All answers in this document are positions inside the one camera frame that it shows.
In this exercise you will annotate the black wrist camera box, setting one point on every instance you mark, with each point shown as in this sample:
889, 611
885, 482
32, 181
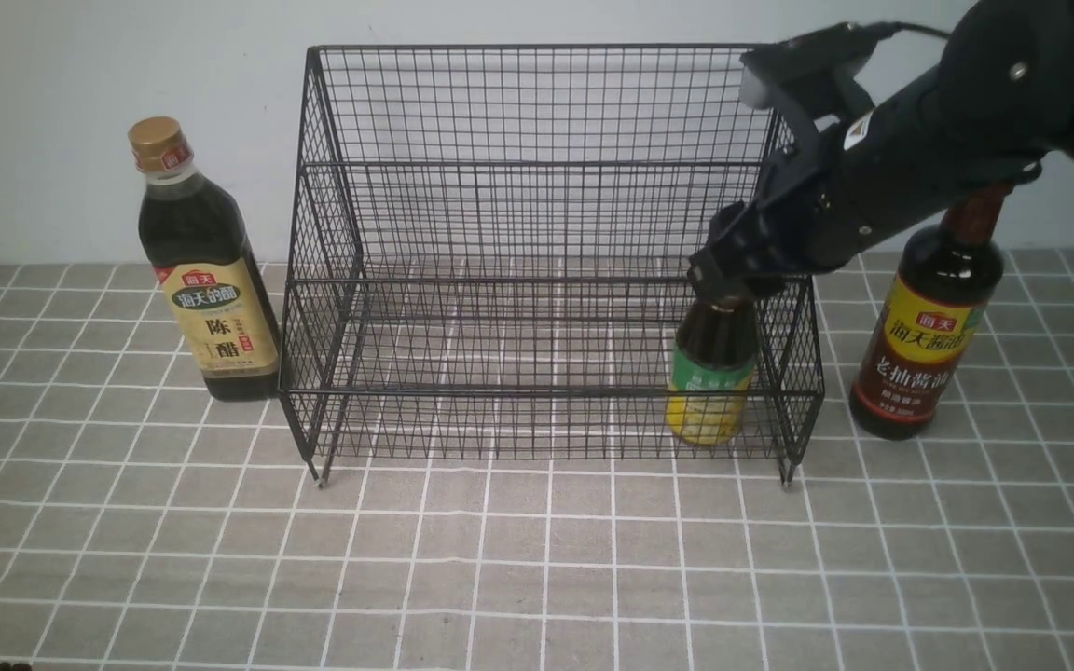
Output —
814, 74

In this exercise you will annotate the soy sauce bottle red cap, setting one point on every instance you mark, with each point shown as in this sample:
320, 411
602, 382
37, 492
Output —
936, 303

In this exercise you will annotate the black wire mesh rack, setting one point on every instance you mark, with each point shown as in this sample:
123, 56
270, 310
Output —
488, 254

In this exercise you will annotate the vinegar bottle with gold cap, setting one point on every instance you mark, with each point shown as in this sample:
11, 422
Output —
194, 237

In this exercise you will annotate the small bottle with orange cap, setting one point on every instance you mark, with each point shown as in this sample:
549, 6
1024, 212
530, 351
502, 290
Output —
714, 359

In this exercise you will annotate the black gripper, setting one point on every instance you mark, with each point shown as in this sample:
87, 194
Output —
837, 188

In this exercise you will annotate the grey checked tablecloth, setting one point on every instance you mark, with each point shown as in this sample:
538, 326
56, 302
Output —
145, 526

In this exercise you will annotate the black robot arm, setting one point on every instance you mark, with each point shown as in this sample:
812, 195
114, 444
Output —
1000, 97

